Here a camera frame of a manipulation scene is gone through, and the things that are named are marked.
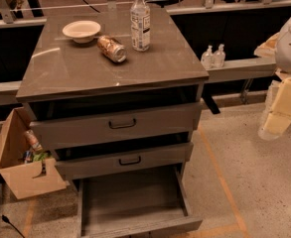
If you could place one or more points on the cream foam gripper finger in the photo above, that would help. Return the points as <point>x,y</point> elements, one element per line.
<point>276,117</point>

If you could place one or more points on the clear plastic water bottle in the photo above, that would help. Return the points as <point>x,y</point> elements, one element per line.
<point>140,25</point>

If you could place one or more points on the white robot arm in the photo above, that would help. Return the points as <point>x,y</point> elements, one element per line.
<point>278,46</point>

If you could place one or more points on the right clear sanitizer bottle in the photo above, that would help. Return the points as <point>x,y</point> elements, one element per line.
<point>219,56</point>

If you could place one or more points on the clear sanitizer bottle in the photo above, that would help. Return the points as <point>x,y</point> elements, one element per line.
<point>207,58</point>
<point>219,56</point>

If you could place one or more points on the left clear sanitizer bottle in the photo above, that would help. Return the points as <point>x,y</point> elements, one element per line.
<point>207,58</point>

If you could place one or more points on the grey drawer cabinet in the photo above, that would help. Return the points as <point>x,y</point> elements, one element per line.
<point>102,107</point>

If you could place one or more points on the grey bottom drawer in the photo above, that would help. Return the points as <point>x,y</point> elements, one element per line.
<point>150,203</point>

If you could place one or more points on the grey drawer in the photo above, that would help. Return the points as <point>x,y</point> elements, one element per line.
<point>118,126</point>
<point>150,203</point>
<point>125,162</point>

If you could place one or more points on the grey middle drawer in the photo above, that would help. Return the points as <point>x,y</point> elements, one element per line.
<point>125,162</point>

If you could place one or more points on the grey top drawer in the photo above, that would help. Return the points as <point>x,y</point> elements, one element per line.
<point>118,126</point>

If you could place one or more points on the brown soda can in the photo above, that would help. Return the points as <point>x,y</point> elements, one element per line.
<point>111,48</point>

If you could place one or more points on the white paper bowl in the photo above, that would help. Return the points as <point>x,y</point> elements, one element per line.
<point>81,31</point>

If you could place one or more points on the snack items in box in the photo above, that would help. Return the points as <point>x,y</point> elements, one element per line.
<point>36,152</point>

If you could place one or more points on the brown cardboard box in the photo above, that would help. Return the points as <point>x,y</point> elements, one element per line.
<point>24,180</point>

